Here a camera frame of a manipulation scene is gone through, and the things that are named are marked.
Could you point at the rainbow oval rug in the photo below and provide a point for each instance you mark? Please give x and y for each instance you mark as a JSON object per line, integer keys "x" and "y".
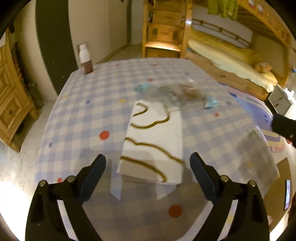
{"x": 261, "y": 116}

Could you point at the white wardrobe with holes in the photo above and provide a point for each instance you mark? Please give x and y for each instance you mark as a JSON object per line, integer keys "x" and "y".
{"x": 102, "y": 25}

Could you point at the checkered blue white tablecloth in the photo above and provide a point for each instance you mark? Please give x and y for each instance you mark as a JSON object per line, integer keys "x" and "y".
{"x": 90, "y": 117}

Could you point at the phone on gripper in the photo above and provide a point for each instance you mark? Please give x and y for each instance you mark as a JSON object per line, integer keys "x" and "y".
{"x": 287, "y": 194}

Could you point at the wooden cabinet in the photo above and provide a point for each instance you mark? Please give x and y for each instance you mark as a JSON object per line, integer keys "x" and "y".
{"x": 16, "y": 105}

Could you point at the light blue plastic wrapper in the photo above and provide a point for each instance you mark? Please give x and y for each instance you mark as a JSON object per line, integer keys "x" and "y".
{"x": 141, "y": 89}

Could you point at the dark green wall panel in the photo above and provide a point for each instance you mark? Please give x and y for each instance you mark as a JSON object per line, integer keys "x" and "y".
{"x": 54, "y": 36}

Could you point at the white nightstand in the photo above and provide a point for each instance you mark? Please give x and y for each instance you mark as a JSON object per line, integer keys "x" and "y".
{"x": 283, "y": 102}

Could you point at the wooden bunk bed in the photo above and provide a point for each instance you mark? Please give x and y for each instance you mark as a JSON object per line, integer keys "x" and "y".
{"x": 258, "y": 27}

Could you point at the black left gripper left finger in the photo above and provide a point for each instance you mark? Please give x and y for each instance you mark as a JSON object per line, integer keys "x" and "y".
{"x": 44, "y": 218}

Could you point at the green puffer jacket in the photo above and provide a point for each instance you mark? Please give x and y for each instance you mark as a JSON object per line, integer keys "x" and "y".
{"x": 223, "y": 8}

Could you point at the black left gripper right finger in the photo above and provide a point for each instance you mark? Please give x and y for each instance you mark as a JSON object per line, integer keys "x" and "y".
{"x": 243, "y": 199}

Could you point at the wooden stair drawers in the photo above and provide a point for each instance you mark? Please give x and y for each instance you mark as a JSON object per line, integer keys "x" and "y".
{"x": 166, "y": 28}

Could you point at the plush toy pillow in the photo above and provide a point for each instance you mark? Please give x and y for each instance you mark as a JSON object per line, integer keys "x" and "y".
{"x": 262, "y": 67}

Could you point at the clear plastic package with barcode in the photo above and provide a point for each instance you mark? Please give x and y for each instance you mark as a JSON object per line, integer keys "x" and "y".
{"x": 178, "y": 93}

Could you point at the yellow bedding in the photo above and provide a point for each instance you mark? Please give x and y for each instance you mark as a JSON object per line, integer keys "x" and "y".
{"x": 231, "y": 58}

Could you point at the brown bottle white cap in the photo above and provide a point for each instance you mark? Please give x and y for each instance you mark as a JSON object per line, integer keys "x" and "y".
{"x": 85, "y": 58}

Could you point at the white paper with brown lines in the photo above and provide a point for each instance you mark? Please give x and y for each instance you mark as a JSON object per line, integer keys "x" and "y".
{"x": 152, "y": 151}

